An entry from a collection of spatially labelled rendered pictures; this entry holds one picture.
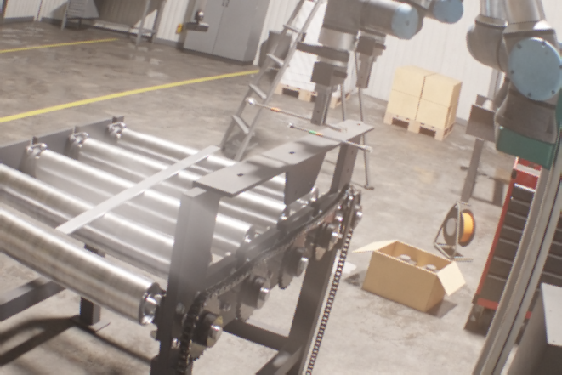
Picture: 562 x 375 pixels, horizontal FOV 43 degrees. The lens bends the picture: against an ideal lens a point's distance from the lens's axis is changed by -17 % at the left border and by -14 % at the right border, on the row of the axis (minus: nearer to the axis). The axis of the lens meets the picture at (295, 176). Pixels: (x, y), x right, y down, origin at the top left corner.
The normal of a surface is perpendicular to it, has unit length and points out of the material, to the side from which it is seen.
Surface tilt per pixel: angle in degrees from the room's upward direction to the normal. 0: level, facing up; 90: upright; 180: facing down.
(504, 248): 90
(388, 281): 90
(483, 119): 90
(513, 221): 90
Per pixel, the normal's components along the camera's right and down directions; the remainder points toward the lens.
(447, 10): 0.43, 0.40
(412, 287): -0.50, 0.11
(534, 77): -0.32, 0.25
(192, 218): 0.92, 0.29
